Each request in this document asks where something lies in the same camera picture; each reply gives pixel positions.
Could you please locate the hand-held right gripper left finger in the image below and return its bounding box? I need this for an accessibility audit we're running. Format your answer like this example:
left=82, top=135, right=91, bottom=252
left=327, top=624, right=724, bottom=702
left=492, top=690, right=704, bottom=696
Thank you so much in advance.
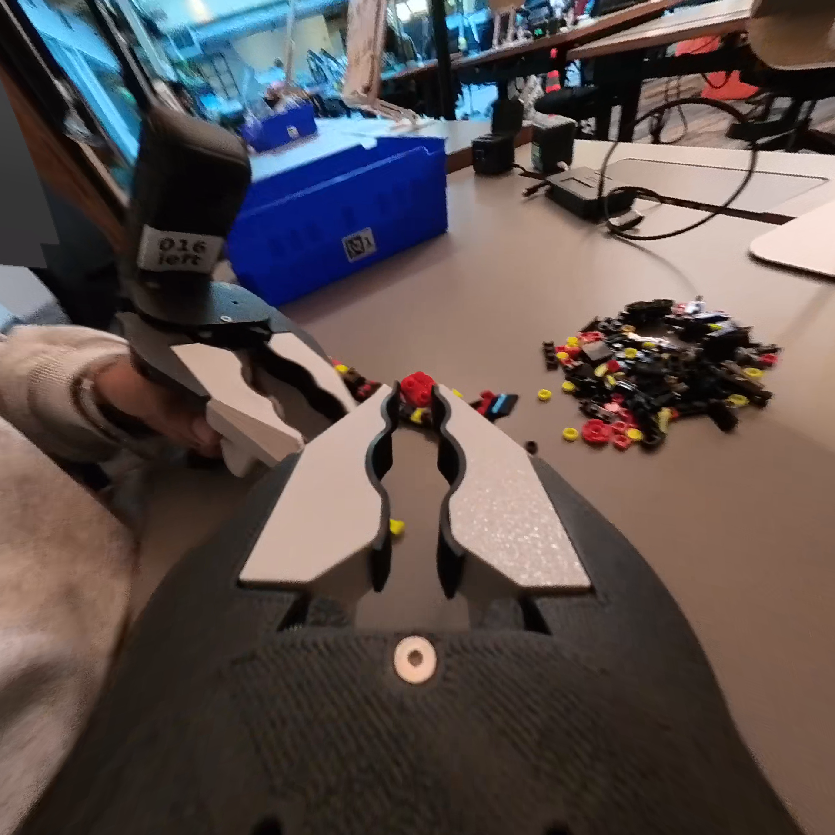
left=238, top=382, right=401, bottom=628

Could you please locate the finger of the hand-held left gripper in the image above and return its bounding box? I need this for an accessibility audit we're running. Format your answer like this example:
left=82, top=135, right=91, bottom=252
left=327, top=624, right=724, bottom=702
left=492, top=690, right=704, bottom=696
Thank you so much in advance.
left=243, top=331, right=358, bottom=424
left=171, top=341, right=305, bottom=478

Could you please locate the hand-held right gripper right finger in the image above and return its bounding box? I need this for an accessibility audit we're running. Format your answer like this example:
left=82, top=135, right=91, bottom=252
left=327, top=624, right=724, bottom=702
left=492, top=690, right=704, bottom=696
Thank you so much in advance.
left=432, top=384, right=595, bottom=628

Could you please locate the red lego brick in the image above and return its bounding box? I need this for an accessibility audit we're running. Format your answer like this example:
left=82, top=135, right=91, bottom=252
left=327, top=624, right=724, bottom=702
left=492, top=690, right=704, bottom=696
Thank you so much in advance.
left=399, top=371, right=437, bottom=409

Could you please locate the black red yellow lego build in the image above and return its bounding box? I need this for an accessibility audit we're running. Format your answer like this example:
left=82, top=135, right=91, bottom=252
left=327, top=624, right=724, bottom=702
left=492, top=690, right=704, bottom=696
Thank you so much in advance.
left=331, top=355, right=521, bottom=428

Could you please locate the pile of loose lego pieces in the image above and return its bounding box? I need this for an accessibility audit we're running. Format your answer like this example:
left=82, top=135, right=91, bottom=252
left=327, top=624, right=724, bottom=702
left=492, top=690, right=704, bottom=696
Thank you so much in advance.
left=540, top=297, right=782, bottom=452

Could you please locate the person's left hand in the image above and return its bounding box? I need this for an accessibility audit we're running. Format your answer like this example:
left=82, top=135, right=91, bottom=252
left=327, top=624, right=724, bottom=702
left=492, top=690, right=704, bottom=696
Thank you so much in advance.
left=97, top=367, right=224, bottom=459

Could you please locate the small blue plastic bin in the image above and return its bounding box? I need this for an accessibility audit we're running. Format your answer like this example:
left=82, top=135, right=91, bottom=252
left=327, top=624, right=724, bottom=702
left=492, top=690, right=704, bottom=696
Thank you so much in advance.
left=242, top=102, right=320, bottom=153

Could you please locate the large blue plastic bin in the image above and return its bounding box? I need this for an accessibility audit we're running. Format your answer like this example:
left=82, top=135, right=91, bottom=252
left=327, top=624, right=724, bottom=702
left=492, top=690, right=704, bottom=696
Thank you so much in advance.
left=225, top=136, right=450, bottom=308

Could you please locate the wooden board stand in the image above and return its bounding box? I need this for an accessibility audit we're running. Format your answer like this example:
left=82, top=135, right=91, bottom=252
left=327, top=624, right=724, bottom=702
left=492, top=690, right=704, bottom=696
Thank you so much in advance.
left=341, top=0, right=426, bottom=129

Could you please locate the grey hooded sweatshirt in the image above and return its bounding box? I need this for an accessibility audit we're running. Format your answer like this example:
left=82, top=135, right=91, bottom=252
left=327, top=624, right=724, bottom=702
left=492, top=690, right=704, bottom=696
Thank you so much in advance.
left=0, top=417, right=142, bottom=835

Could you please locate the small black charger box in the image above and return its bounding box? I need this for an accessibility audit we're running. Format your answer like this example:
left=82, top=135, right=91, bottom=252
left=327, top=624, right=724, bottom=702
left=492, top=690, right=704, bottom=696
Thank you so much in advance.
left=471, top=132, right=517, bottom=176

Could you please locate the flat black power adapter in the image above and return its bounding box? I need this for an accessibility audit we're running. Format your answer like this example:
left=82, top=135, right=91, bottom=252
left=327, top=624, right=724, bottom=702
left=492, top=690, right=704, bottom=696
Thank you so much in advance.
left=543, top=165, right=638, bottom=224

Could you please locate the black green battery box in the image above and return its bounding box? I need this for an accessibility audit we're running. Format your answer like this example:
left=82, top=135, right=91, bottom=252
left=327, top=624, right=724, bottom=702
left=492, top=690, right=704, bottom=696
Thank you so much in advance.
left=531, top=112, right=577, bottom=174

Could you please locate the white flat device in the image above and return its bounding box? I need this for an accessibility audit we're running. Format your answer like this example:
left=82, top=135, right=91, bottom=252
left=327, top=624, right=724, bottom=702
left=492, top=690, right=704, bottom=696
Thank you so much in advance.
left=749, top=200, right=835, bottom=281

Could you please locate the cardboard box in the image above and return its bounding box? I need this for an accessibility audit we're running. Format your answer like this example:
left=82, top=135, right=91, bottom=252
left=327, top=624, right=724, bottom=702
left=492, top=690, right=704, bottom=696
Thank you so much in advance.
left=745, top=0, right=835, bottom=70

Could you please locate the black power cable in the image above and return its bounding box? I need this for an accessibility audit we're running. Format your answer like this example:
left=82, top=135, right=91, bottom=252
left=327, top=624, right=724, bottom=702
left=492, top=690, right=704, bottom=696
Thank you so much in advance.
left=599, top=97, right=762, bottom=244

